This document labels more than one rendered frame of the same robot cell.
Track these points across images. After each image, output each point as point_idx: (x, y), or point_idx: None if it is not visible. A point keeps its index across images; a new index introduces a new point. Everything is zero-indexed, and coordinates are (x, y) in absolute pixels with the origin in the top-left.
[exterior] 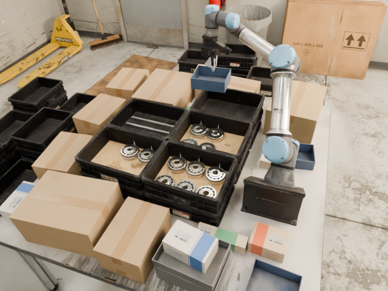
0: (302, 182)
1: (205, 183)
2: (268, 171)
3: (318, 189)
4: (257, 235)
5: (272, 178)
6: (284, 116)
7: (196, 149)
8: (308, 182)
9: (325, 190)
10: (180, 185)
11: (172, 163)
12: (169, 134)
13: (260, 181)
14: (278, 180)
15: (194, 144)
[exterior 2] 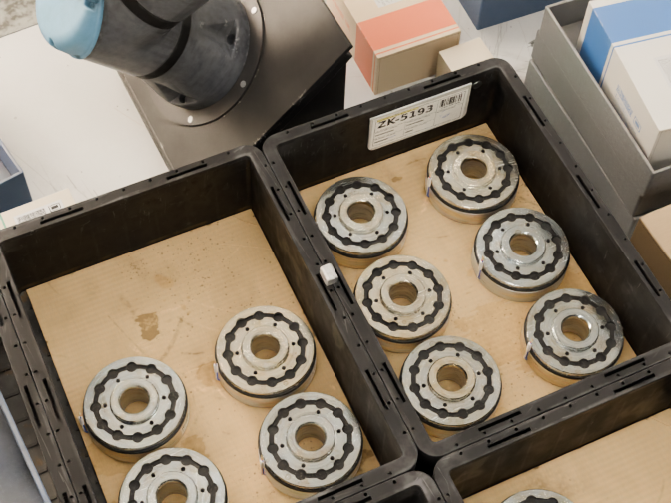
0: (52, 94)
1: (420, 235)
2: (209, 57)
3: (47, 43)
4: (419, 26)
5: (236, 23)
6: None
7: (358, 304)
8: (37, 81)
9: (36, 26)
10: (529, 268)
11: (471, 393)
12: (385, 490)
13: (283, 43)
14: (230, 1)
15: (288, 417)
